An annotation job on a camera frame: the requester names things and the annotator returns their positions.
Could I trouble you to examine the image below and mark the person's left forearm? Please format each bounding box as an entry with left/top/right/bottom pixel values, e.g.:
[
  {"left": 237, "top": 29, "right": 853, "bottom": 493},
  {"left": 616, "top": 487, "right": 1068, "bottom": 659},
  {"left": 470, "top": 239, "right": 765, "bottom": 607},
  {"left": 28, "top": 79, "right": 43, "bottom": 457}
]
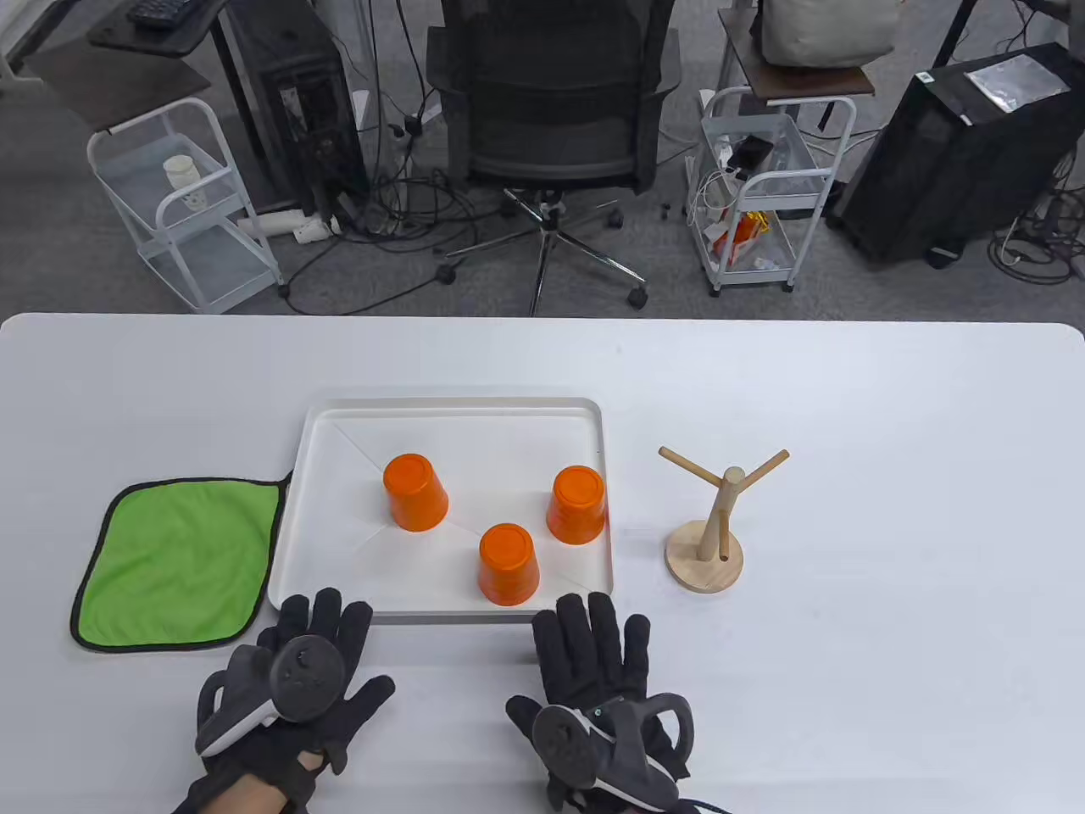
[{"left": 174, "top": 776, "right": 289, "bottom": 814}]

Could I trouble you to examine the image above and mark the black computer tower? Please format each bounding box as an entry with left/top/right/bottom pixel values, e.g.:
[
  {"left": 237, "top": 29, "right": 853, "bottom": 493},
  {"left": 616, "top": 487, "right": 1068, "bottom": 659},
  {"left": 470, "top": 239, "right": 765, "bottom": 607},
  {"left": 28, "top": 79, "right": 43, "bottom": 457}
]
[
  {"left": 826, "top": 42, "right": 1085, "bottom": 269},
  {"left": 210, "top": 0, "right": 370, "bottom": 217}
]

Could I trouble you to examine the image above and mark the grey and white controller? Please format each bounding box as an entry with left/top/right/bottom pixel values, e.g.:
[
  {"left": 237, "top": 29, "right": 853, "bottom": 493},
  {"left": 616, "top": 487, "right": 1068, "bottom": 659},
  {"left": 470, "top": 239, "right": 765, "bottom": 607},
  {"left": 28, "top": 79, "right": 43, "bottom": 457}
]
[
  {"left": 197, "top": 636, "right": 347, "bottom": 758},
  {"left": 532, "top": 694, "right": 696, "bottom": 806}
]

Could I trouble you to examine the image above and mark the white rolling cart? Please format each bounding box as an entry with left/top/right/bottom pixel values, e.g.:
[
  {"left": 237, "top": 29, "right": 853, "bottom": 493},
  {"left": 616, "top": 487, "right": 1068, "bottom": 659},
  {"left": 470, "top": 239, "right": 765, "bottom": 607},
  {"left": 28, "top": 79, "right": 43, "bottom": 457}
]
[
  {"left": 86, "top": 97, "right": 291, "bottom": 315},
  {"left": 685, "top": 86, "right": 857, "bottom": 296}
]

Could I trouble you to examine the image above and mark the tangle of black cables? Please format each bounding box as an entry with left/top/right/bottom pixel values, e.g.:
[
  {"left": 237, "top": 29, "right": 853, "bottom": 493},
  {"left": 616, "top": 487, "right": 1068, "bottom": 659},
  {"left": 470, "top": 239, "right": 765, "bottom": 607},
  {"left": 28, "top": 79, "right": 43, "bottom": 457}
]
[
  {"left": 988, "top": 153, "right": 1085, "bottom": 285},
  {"left": 284, "top": 127, "right": 509, "bottom": 315}
]

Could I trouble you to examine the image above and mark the grey and white right controller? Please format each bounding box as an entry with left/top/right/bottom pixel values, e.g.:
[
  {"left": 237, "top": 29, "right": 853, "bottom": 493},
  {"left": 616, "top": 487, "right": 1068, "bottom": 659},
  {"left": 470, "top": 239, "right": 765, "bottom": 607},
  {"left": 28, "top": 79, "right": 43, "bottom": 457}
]
[{"left": 532, "top": 694, "right": 696, "bottom": 806}]

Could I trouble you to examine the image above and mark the person's right hand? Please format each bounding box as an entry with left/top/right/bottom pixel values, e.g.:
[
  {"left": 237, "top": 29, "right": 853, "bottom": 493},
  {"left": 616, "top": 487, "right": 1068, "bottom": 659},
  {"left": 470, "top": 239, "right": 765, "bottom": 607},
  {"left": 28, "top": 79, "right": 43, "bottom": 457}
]
[{"left": 506, "top": 592, "right": 696, "bottom": 811}]

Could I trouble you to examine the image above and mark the black keyboard shelf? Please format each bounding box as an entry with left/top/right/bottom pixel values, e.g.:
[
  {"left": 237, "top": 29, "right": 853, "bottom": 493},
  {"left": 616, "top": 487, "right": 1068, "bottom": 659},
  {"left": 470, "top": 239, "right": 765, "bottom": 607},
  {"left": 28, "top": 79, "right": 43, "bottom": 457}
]
[{"left": 89, "top": 0, "right": 230, "bottom": 59}]

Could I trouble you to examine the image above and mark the green hand towel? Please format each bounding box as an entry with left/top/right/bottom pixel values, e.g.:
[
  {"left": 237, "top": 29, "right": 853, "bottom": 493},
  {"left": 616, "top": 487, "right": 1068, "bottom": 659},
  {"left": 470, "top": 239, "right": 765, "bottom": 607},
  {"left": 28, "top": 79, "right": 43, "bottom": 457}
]
[{"left": 70, "top": 477, "right": 293, "bottom": 654}]

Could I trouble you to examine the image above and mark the dark wooden side table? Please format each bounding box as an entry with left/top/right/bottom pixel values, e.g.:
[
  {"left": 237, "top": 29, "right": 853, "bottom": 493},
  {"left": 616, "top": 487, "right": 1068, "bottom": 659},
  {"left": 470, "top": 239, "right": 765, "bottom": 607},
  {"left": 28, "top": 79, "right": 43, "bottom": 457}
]
[
  {"left": 719, "top": 7, "right": 876, "bottom": 107},
  {"left": 24, "top": 38, "right": 213, "bottom": 135}
]

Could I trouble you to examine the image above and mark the grey and white left controller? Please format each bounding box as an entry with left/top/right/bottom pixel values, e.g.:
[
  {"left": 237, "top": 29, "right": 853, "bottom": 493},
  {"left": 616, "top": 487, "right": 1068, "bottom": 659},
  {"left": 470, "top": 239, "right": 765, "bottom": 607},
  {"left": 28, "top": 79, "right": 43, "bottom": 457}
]
[{"left": 197, "top": 636, "right": 347, "bottom": 758}]

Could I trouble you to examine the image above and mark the white plastic tray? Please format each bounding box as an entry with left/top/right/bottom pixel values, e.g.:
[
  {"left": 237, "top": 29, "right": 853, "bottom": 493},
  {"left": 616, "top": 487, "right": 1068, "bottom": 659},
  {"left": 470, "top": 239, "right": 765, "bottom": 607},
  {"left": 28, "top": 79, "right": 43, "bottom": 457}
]
[{"left": 268, "top": 397, "right": 615, "bottom": 626}]

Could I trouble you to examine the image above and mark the silver foil bag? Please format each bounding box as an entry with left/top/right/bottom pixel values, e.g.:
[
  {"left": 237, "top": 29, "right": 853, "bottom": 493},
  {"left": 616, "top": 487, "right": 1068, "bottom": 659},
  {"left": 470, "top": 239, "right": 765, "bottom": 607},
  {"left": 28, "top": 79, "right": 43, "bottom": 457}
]
[{"left": 965, "top": 53, "right": 1071, "bottom": 113}]

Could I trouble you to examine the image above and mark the orange plastic cup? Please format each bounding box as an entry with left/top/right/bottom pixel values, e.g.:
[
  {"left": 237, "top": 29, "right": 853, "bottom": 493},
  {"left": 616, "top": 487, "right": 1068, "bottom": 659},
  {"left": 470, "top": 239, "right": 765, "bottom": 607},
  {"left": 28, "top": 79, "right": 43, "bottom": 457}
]
[
  {"left": 382, "top": 453, "right": 449, "bottom": 532},
  {"left": 546, "top": 466, "right": 609, "bottom": 544},
  {"left": 477, "top": 523, "right": 541, "bottom": 606}
]

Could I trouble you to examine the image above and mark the black desk leg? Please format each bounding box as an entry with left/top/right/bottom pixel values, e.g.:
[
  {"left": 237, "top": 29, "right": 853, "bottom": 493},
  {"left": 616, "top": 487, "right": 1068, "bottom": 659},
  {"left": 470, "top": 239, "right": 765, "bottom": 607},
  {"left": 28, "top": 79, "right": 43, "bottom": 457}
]
[{"left": 932, "top": 0, "right": 988, "bottom": 70}]

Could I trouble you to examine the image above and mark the black office chair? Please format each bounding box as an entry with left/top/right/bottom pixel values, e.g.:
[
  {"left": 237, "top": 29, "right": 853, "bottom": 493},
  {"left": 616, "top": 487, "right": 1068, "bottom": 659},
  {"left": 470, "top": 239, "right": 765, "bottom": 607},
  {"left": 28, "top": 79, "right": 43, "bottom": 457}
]
[{"left": 426, "top": 0, "right": 683, "bottom": 316}]

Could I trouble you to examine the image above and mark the person's left hand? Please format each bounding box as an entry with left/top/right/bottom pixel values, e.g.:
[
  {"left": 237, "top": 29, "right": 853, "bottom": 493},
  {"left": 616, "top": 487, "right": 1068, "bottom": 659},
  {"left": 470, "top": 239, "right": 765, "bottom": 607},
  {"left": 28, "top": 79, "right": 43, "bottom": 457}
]
[{"left": 188, "top": 588, "right": 396, "bottom": 811}]

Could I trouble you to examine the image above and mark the white tube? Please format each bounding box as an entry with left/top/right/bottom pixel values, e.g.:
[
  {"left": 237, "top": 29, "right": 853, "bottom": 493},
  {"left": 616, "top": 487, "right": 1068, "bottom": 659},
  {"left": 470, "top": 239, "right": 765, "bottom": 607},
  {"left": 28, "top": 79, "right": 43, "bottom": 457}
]
[{"left": 236, "top": 210, "right": 340, "bottom": 247}]

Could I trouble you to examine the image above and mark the orange snack packet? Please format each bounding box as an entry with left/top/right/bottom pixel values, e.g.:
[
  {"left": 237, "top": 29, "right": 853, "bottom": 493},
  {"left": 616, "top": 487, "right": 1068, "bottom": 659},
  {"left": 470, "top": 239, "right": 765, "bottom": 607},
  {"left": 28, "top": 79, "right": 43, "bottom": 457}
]
[{"left": 712, "top": 212, "right": 771, "bottom": 265}]

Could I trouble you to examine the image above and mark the black keyboard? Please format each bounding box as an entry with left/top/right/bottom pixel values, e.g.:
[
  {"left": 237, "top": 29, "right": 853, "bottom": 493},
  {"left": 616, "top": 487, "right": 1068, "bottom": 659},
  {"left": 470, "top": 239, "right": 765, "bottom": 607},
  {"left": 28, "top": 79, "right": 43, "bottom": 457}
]
[{"left": 127, "top": 0, "right": 198, "bottom": 31}]

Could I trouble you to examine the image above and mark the wooden cup rack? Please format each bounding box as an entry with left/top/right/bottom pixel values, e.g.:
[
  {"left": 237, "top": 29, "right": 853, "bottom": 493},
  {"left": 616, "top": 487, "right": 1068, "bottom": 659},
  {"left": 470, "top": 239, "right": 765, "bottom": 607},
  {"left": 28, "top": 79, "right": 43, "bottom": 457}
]
[{"left": 659, "top": 447, "right": 791, "bottom": 594}]

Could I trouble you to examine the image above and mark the beige fabric bag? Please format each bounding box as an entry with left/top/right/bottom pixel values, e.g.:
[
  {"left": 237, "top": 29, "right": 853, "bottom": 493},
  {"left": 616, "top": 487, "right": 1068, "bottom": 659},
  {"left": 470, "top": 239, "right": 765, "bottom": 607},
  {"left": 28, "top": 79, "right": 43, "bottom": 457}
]
[{"left": 750, "top": 0, "right": 899, "bottom": 69}]

